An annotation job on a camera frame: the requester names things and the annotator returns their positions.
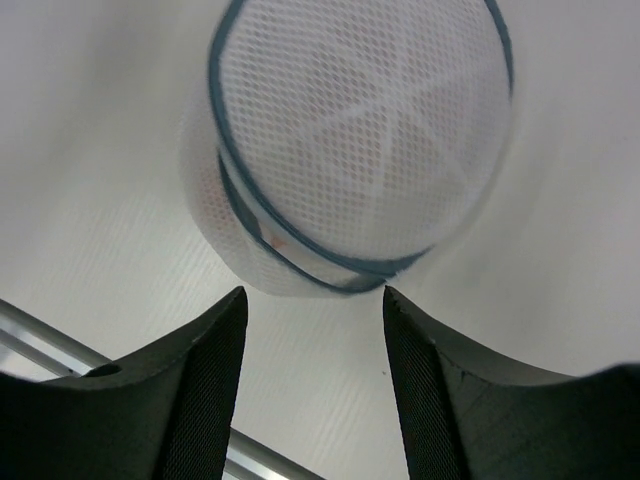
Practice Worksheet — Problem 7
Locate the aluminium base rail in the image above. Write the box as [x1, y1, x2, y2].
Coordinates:
[0, 298, 326, 480]

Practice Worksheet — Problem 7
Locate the blue-trimmed mesh laundry bag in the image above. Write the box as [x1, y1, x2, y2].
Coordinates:
[180, 1, 515, 298]

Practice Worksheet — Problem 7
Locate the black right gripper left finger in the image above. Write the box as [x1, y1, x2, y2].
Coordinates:
[0, 285, 249, 480]

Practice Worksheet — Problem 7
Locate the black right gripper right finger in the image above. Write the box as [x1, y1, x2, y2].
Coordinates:
[382, 288, 639, 479]

